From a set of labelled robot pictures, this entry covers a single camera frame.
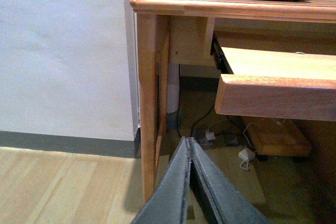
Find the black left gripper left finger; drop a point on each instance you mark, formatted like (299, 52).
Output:
(169, 202)

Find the wooden box under desk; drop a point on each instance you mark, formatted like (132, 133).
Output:
(278, 137)

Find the white power adapter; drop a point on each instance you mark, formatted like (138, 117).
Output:
(246, 155)

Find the left black drawer rail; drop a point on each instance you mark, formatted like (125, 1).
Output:
(219, 57)

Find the white plug on floor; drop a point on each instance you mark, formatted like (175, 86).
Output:
(210, 136)

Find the wooden pull-out keyboard tray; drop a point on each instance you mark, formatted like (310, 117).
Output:
(275, 84)

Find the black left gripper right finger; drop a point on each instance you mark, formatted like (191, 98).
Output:
(219, 200)

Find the wooden desk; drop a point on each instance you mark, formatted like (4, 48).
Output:
(163, 25)

